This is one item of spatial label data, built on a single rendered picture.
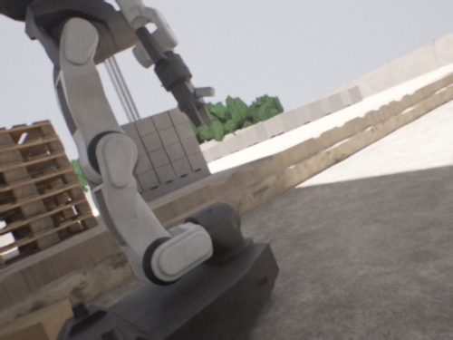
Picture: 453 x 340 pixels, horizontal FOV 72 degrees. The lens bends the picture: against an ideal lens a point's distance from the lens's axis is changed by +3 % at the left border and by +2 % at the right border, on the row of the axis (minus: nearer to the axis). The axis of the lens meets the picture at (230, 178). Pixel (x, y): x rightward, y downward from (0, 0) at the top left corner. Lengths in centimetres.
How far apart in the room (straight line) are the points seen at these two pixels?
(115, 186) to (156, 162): 264
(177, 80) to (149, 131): 271
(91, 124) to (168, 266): 46
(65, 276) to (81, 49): 144
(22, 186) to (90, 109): 201
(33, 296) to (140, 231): 126
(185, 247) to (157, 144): 267
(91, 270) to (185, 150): 192
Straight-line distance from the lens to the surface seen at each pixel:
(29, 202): 290
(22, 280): 213
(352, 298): 99
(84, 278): 212
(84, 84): 99
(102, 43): 108
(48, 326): 172
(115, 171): 89
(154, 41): 90
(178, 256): 94
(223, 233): 106
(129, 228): 94
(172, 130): 361
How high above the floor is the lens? 51
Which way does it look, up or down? 5 degrees down
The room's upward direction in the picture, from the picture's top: 22 degrees counter-clockwise
